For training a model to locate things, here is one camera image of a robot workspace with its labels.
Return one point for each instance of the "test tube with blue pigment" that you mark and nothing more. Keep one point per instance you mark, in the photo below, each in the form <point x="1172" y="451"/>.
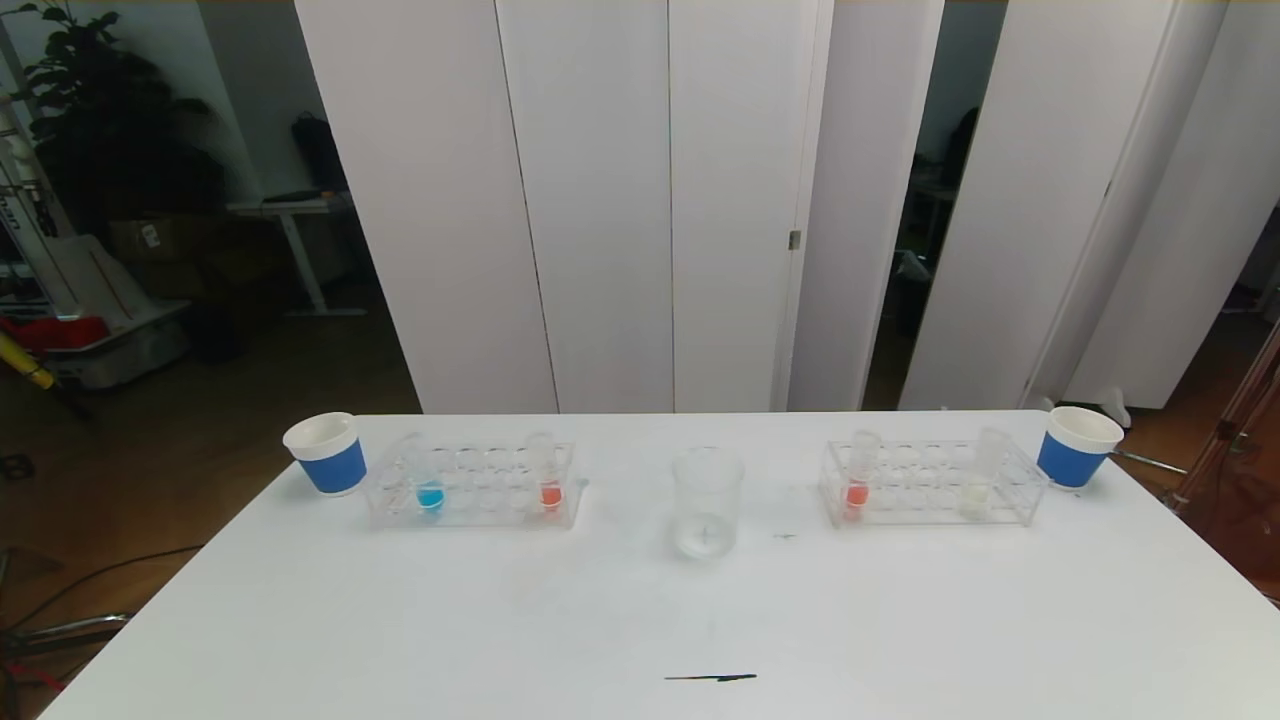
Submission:
<point x="429" y="495"/>

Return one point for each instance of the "test tube with red pigment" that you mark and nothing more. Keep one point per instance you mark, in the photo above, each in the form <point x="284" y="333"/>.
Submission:
<point x="550" y="494"/>
<point x="856" y="494"/>

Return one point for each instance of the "clear glass beaker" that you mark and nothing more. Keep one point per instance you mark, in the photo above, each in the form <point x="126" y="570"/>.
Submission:
<point x="708" y="520"/>

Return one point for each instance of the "clear plastic test tube rack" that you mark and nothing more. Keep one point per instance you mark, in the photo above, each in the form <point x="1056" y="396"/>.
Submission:
<point x="925" y="490"/>
<point x="480" y="495"/>

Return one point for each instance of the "test tube with white pigment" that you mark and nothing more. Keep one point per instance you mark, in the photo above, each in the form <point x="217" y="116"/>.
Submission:
<point x="976" y="498"/>

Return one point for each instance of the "blue and white paper cup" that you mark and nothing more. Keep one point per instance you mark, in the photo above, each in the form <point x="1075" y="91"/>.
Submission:
<point x="335" y="468"/>
<point x="1070" y="462"/>

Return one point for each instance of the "white background desk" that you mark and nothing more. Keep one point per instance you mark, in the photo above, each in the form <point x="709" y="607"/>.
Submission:
<point x="295" y="207"/>

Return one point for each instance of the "black bag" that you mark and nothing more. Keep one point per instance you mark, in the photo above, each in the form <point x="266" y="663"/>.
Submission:
<point x="318" y="150"/>

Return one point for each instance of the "brown cardboard box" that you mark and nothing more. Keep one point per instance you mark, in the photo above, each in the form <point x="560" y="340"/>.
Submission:
<point x="160" y="238"/>

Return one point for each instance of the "grey storage bin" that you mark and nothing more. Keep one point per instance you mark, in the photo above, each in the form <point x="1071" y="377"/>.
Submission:
<point x="120" y="358"/>

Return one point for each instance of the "thin metal floor rod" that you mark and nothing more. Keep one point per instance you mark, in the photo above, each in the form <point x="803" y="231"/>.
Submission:
<point x="1150" y="462"/>

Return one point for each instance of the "white leaning board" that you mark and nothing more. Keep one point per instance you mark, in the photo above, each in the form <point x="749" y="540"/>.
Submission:
<point x="95" y="280"/>

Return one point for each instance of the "dark green potted plant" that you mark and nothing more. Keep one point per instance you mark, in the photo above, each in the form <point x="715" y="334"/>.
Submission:
<point x="110" y="130"/>

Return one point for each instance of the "red box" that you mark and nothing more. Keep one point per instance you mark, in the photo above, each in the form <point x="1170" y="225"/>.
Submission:
<point x="55" y="332"/>

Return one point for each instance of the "brown metal tripod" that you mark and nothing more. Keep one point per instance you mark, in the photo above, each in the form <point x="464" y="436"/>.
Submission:
<point x="1240" y="470"/>

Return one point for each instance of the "yellow tool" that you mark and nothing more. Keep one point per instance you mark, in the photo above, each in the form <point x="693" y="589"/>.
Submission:
<point x="25" y="365"/>

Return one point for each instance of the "metal stand leg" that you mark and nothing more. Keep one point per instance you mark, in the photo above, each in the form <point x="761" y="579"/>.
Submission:
<point x="80" y="628"/>

